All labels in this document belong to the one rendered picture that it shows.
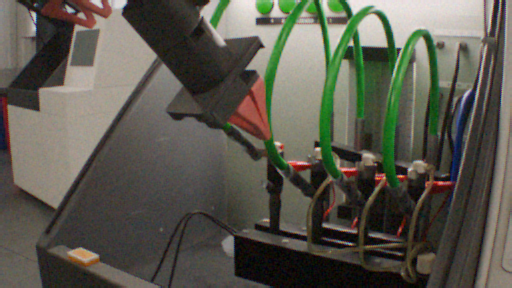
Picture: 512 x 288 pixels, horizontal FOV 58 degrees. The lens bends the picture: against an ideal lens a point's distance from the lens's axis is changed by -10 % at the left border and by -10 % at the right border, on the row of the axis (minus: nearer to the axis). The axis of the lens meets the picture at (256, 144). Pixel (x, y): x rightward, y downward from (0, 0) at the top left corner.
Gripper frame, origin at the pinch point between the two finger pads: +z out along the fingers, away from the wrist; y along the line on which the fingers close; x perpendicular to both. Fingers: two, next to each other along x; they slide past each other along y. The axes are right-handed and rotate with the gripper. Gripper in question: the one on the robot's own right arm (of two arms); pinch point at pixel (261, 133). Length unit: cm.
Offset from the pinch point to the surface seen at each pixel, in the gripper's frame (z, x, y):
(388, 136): 9.0, -8.3, 7.8
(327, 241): 32.1, 11.2, 2.8
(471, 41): 29, -1, 47
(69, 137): 87, 293, 43
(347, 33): 2.6, -0.1, 18.7
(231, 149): 37, 55, 21
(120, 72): 87, 294, 104
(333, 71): 3.4, -0.8, 12.5
